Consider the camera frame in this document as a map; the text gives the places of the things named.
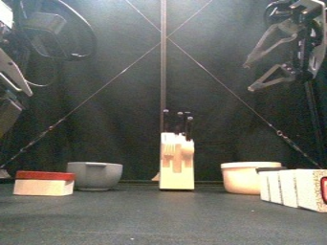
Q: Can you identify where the grey toy bowl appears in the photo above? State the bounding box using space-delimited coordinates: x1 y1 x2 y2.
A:
65 161 124 192

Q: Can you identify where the cream toy bowl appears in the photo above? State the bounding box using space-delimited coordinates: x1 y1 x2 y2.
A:
220 161 283 196

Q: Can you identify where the white box with red lid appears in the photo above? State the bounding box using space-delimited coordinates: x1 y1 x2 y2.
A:
12 169 76 197

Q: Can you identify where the white speckled toy box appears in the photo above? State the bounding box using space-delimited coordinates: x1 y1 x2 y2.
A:
257 167 327 213

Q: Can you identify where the white wooden knife block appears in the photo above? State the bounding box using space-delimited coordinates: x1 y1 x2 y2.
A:
159 131 196 191

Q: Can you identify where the thin diagonal brace wire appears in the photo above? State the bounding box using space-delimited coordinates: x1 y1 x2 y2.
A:
124 0 323 169
0 0 215 168

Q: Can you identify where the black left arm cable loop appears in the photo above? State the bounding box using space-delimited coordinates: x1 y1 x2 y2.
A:
40 0 98 62

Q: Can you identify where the black-handled toy knife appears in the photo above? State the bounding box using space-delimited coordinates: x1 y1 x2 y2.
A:
185 116 195 142
163 108 171 134
175 111 185 136

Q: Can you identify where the vertical metal frame pole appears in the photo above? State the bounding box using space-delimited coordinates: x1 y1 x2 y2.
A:
159 0 168 134

